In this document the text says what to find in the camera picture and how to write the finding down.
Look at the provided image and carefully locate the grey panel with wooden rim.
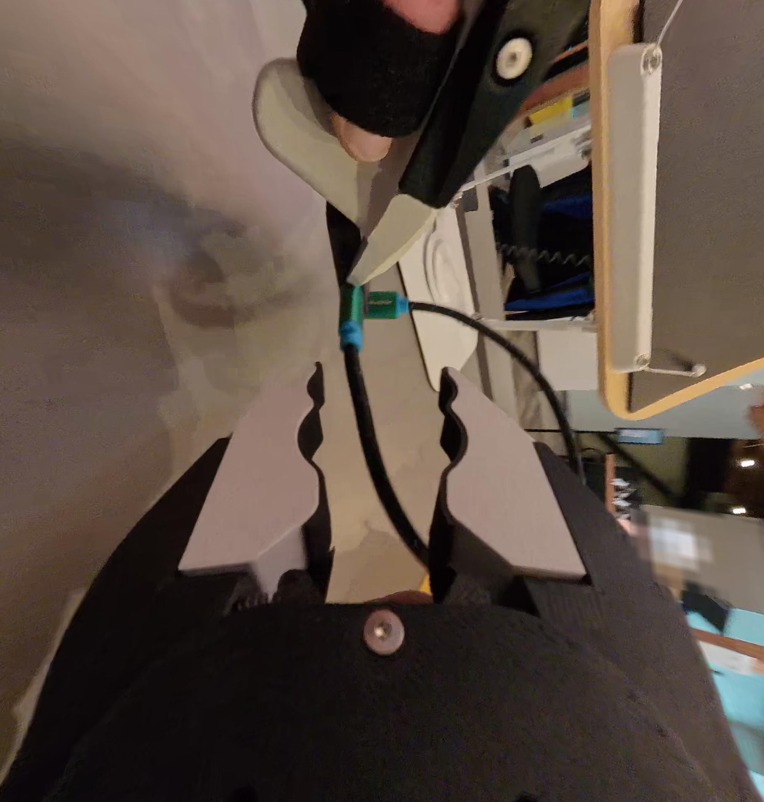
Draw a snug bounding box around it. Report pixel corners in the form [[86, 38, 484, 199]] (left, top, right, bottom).
[[592, 0, 764, 421]]

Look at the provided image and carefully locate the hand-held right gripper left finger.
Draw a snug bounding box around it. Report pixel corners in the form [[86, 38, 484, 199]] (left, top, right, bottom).
[[180, 364, 333, 596]]

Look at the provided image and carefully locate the person's left hand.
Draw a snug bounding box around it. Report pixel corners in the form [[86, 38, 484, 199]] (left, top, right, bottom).
[[330, 0, 464, 164]]

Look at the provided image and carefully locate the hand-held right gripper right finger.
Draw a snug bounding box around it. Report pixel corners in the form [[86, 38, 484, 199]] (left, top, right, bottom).
[[429, 368, 592, 600]]

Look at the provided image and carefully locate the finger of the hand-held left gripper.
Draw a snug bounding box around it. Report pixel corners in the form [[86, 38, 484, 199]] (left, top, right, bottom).
[[345, 195, 439, 287]]

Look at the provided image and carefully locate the green plug braided hdmi cable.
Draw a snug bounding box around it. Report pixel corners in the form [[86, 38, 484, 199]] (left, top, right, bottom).
[[339, 282, 577, 571]]

